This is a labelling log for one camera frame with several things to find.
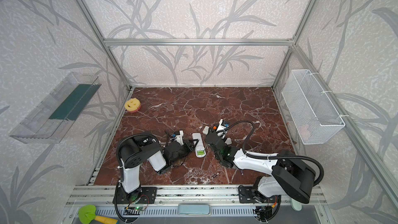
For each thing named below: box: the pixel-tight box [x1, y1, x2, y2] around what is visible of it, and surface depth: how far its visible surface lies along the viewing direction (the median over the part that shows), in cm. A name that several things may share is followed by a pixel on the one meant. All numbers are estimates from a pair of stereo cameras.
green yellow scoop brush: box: [78, 204, 119, 224], surface depth 68 cm
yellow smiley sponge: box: [124, 98, 141, 113], surface depth 108 cm
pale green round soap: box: [290, 200, 303, 212], surface depth 71 cm
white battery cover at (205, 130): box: [202, 125, 210, 135], surface depth 98 cm
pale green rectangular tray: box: [177, 204, 211, 216], surface depth 68 cm
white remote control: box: [192, 132, 207, 158], surface depth 89 cm
